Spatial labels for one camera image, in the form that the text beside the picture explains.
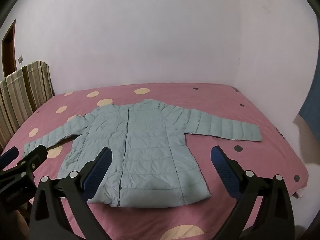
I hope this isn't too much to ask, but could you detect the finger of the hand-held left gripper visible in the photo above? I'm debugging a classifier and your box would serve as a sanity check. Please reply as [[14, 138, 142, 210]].
[[0, 146, 49, 193], [0, 146, 20, 170]]

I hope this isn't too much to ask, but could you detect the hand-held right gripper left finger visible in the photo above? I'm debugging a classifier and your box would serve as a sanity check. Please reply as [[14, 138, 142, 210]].
[[28, 146, 112, 240]]

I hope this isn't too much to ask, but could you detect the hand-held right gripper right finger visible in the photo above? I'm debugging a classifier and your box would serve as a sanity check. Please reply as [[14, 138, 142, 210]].
[[210, 146, 296, 240]]

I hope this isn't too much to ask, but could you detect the light blue puffer jacket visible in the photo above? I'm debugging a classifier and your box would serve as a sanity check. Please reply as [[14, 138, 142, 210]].
[[24, 99, 262, 208]]

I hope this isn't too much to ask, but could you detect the person's left forearm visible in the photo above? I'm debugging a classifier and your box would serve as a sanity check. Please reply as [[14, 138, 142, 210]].
[[0, 202, 30, 240]]

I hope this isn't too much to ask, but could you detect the bed with pink dotted sheet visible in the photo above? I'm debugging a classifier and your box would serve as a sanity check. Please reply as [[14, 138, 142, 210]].
[[0, 82, 309, 240]]

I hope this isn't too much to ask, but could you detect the brown wooden door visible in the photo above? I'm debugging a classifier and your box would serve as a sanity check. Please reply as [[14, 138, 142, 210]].
[[2, 19, 17, 78]]

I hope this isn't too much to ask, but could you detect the dark blue hanging cloth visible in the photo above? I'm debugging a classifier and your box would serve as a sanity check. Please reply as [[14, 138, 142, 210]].
[[299, 79, 320, 130]]

